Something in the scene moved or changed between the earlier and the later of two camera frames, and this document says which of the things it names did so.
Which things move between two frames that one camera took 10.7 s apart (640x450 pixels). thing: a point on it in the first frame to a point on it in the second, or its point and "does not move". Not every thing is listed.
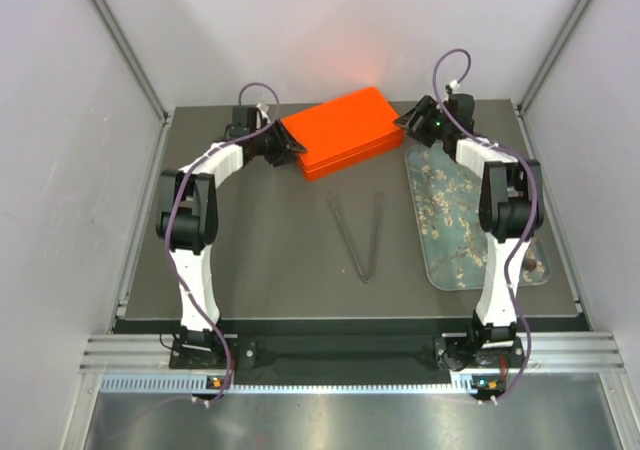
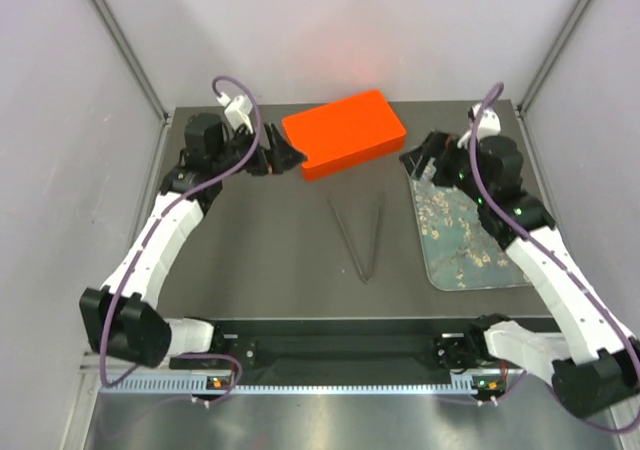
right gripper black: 425,109 to 439,145
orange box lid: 344,125 does not move
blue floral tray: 455,246 does not move
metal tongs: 359,266 does not move
